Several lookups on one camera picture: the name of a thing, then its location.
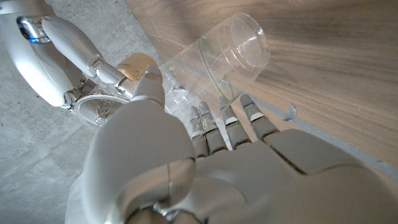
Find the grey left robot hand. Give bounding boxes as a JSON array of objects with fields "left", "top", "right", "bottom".
[{"left": 65, "top": 63, "right": 398, "bottom": 224}]

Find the clear plastic cup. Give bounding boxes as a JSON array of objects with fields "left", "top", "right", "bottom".
[
  {"left": 72, "top": 52, "right": 162, "bottom": 131},
  {"left": 158, "top": 12, "right": 271, "bottom": 131}
]

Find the grey tape outline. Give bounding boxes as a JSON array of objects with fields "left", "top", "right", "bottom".
[{"left": 251, "top": 96, "right": 398, "bottom": 180}]

